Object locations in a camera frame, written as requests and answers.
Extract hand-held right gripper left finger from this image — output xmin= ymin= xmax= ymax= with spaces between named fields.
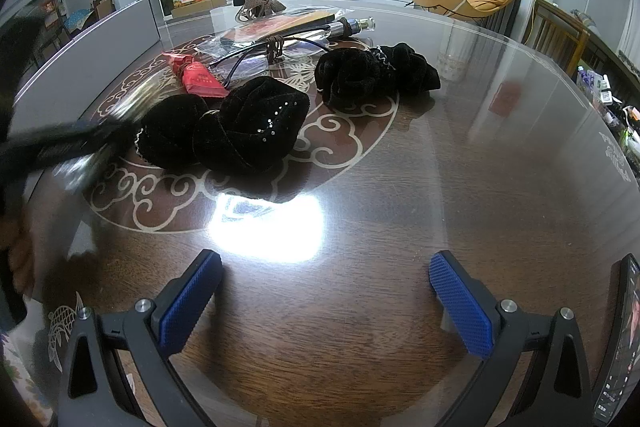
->
xmin=55 ymin=249 xmax=224 ymax=427

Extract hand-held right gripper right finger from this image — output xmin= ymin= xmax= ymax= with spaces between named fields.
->
xmin=428 ymin=251 xmax=594 ymax=427

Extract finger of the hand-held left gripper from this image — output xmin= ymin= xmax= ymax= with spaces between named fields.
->
xmin=10 ymin=119 xmax=143 ymax=195

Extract white partition board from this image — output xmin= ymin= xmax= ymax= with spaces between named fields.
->
xmin=12 ymin=0 xmax=162 ymax=108

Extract black scrunchie with lace trim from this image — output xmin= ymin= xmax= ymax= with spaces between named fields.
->
xmin=136 ymin=94 xmax=211 ymax=168

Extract black sequined scrunchie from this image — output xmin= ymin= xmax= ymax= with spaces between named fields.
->
xmin=192 ymin=77 xmax=312 ymax=172

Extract brown hair tie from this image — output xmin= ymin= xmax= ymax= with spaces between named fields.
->
xmin=262 ymin=34 xmax=287 ymax=64

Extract black rimless eyeglasses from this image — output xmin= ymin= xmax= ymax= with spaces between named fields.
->
xmin=210 ymin=32 xmax=333 ymax=88

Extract person's left hand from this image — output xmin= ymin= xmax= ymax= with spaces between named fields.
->
xmin=5 ymin=207 xmax=38 ymax=303

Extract cluttered side shelf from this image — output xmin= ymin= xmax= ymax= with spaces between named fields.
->
xmin=30 ymin=0 xmax=117 ymax=52

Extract red packet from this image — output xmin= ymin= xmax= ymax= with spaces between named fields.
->
xmin=162 ymin=52 xmax=231 ymax=98

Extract black smartphone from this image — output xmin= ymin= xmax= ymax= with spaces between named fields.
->
xmin=591 ymin=253 xmax=640 ymax=427

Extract floral cloth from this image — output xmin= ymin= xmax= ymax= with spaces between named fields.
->
xmin=0 ymin=332 xmax=56 ymax=427

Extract cardboard box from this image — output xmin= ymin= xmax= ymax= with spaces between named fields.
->
xmin=171 ymin=0 xmax=227 ymax=18

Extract clear plastic bag with packet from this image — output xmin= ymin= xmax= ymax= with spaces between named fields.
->
xmin=195 ymin=7 xmax=373 ymax=58

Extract plain black velvet scrunchie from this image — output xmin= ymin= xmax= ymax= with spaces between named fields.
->
xmin=316 ymin=49 xmax=398 ymax=108

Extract cluttered wooden sideboard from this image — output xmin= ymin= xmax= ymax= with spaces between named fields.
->
xmin=572 ymin=7 xmax=640 ymax=168

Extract wooden chair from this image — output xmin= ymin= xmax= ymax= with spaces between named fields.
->
xmin=522 ymin=0 xmax=591 ymax=78

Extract metal cylindrical bottle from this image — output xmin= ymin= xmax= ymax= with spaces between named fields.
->
xmin=327 ymin=18 xmax=377 ymax=39

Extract black scrunchie with chain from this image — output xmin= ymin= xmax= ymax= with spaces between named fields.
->
xmin=372 ymin=42 xmax=442 ymax=96

